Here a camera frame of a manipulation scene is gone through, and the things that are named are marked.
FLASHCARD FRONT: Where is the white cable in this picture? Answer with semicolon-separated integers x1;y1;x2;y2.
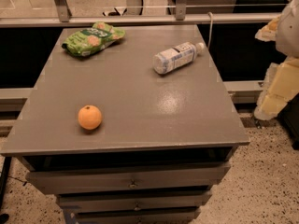
206;11;215;49

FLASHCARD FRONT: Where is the green snack bag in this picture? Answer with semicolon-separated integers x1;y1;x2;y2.
62;21;125;57

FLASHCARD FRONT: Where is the bottom grey drawer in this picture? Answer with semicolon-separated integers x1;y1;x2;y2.
76;207;200;224

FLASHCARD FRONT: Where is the clear plastic bottle blue label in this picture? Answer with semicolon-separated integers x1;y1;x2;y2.
153;42;205;75

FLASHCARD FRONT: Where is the top grey drawer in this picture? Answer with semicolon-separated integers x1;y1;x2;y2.
26;162;230;194

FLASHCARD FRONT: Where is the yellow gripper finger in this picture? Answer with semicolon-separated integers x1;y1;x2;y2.
255;17;280;42
254;57;299;120

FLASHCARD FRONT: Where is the grey drawer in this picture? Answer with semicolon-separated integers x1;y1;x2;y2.
76;207;200;224
58;189;211;213
26;162;230;194

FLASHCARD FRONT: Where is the metal window rail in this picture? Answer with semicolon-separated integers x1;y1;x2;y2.
0;13;279;28

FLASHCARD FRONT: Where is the grey drawer cabinet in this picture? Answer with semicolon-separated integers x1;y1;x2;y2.
0;25;250;224

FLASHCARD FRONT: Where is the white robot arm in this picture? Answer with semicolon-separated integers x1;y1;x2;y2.
254;0;299;120

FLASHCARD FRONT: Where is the middle grey drawer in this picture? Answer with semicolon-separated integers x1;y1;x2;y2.
58;189;211;213

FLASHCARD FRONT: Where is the orange fruit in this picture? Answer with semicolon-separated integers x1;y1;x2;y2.
78;105;102;130

